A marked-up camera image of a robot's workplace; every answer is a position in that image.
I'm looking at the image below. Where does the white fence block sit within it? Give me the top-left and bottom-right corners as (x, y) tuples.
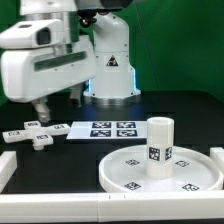
(210, 147), (224, 177)
(0, 151), (17, 193)

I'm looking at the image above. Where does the white marker sheet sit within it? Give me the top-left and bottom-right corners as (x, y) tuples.
(67, 121), (147, 140)

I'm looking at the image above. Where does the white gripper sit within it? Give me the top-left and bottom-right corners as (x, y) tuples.
(1, 35), (96, 123)

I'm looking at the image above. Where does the white right fence block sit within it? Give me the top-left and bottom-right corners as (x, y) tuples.
(210, 147), (224, 177)

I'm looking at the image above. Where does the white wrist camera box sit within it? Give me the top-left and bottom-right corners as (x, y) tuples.
(0, 19), (64, 49)

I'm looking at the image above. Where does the white cross-shaped table base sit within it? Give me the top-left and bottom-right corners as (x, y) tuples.
(2, 121), (71, 150)

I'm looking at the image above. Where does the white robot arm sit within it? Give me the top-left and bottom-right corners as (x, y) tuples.
(0, 0), (140, 122)

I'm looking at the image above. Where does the white left fence block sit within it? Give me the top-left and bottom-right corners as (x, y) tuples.
(0, 151), (17, 193)

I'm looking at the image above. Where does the black camera stand pole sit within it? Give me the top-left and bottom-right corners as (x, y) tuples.
(78, 10), (108, 28)

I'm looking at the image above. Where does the white round table top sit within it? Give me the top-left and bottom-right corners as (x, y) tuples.
(99, 145), (224, 192)

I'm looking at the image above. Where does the white front fence bar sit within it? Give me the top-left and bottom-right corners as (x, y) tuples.
(0, 190), (224, 223)

